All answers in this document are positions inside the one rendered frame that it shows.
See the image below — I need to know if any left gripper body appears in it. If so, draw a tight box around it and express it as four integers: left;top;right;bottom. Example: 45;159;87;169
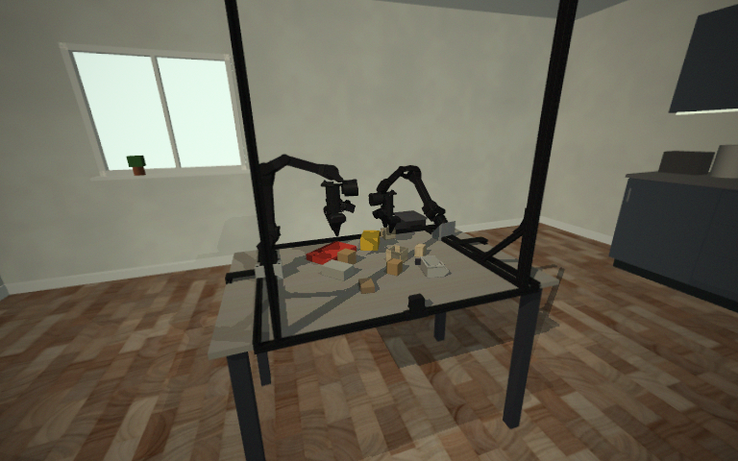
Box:
324;197;346;223

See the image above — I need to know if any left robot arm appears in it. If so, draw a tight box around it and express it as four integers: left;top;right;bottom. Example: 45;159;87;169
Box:
259;155;358;264

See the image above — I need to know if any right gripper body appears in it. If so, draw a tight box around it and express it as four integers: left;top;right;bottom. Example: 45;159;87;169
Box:
381;204;401;224

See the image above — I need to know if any red flat rectangular block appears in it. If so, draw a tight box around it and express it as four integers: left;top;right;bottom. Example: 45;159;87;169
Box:
307;241;357;265

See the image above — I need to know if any yellow rectangular block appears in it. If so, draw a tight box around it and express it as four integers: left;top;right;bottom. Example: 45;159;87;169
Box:
360;230;380;251

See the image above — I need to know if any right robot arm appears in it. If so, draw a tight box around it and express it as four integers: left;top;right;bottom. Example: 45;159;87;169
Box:
368;165;448;228

